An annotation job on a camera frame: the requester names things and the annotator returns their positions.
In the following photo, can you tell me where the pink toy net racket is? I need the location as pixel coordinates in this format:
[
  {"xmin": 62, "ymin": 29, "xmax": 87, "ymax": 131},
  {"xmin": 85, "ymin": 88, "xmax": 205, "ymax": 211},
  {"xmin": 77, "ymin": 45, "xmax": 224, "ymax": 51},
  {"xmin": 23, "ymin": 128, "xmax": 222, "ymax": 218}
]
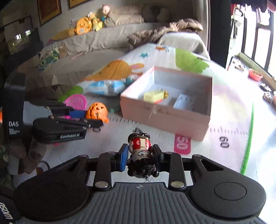
[{"xmin": 64, "ymin": 94, "xmax": 87, "ymax": 119}]

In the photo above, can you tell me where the red black figurine toy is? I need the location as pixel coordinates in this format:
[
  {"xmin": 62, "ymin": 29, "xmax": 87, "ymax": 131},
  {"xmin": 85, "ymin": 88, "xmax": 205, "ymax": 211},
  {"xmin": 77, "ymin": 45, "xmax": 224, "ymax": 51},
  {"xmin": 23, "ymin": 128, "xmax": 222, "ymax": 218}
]
[{"xmin": 127, "ymin": 132, "xmax": 159, "ymax": 179}]

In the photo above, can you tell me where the yellow sandwich toy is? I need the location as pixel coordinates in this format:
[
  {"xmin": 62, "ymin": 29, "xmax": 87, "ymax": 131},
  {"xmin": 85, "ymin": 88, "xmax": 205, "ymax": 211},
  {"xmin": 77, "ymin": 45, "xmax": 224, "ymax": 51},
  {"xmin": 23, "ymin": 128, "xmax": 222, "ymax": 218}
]
[{"xmin": 143, "ymin": 90, "xmax": 169, "ymax": 104}]

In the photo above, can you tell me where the blue tissue pack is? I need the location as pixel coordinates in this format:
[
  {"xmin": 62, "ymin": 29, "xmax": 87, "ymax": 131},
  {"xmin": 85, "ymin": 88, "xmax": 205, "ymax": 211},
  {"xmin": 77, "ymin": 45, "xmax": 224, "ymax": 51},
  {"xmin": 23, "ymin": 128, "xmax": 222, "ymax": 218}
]
[{"xmin": 84, "ymin": 78, "xmax": 134, "ymax": 96}]

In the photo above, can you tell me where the green toy plate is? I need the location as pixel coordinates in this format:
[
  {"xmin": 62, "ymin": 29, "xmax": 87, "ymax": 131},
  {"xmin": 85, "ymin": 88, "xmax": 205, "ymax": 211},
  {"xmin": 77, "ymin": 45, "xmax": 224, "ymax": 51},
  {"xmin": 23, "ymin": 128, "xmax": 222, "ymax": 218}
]
[{"xmin": 58, "ymin": 86, "xmax": 84, "ymax": 102}]

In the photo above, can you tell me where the green toy on sofa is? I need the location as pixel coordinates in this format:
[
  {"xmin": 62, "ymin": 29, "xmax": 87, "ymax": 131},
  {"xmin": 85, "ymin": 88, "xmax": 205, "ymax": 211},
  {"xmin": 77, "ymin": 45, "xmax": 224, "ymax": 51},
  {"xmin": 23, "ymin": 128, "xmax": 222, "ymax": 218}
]
[{"xmin": 38, "ymin": 50, "xmax": 60, "ymax": 71}]

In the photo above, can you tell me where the pink cardboard box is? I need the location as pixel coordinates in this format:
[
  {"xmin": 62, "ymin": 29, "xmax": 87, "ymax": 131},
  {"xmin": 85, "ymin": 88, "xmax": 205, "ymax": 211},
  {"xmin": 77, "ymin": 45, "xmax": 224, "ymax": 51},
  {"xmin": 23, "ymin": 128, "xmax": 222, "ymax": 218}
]
[{"xmin": 120, "ymin": 66, "xmax": 213, "ymax": 141}]

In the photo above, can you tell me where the orange plush toy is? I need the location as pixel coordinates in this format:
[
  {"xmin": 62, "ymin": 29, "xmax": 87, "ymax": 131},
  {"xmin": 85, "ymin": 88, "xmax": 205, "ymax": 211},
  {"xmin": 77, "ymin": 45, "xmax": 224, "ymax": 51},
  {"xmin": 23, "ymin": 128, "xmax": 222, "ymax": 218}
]
[{"xmin": 52, "ymin": 17, "xmax": 92, "ymax": 41}]

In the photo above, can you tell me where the brown crumpled blanket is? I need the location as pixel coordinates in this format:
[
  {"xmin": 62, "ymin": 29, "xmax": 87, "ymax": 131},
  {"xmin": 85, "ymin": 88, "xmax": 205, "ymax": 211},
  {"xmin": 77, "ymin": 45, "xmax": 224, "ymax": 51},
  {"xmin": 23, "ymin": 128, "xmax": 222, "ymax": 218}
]
[{"xmin": 127, "ymin": 18, "xmax": 204, "ymax": 48}]

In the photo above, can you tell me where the yellow plush duck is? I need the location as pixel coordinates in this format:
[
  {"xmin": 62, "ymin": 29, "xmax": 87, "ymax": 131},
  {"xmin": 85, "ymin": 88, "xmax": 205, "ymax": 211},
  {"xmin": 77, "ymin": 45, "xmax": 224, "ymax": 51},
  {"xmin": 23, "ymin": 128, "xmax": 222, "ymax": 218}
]
[{"xmin": 87, "ymin": 12, "xmax": 103, "ymax": 31}]

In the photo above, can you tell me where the pink head doll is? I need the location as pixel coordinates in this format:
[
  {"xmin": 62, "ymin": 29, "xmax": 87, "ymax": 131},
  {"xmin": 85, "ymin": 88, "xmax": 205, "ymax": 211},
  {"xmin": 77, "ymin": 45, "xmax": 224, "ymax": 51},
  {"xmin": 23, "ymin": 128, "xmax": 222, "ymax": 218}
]
[{"xmin": 101, "ymin": 5, "xmax": 110, "ymax": 22}]

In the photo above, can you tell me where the red plastic basin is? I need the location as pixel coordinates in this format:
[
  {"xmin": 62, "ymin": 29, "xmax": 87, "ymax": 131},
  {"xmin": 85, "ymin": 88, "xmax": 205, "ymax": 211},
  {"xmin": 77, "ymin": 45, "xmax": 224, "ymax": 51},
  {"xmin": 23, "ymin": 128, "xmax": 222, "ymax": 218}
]
[{"xmin": 248, "ymin": 69, "xmax": 263, "ymax": 82}]

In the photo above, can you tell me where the framed wall picture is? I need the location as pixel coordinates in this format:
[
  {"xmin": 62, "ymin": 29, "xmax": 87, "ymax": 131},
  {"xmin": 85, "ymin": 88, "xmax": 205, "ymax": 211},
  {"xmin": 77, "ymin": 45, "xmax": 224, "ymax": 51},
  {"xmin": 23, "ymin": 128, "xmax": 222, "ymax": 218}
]
[{"xmin": 37, "ymin": 0, "xmax": 62, "ymax": 26}]

